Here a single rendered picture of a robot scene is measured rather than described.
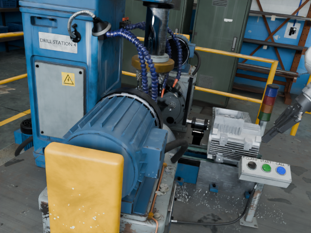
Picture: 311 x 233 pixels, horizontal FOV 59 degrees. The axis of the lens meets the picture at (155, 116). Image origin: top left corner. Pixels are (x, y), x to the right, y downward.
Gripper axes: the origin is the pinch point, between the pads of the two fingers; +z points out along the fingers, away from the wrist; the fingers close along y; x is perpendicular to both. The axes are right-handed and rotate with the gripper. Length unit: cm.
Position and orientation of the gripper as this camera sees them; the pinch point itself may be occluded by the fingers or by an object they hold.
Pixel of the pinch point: (270, 134)
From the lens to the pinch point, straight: 123.6
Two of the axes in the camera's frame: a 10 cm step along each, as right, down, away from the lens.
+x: 8.0, 6.0, 1.0
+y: -1.8, 3.9, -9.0
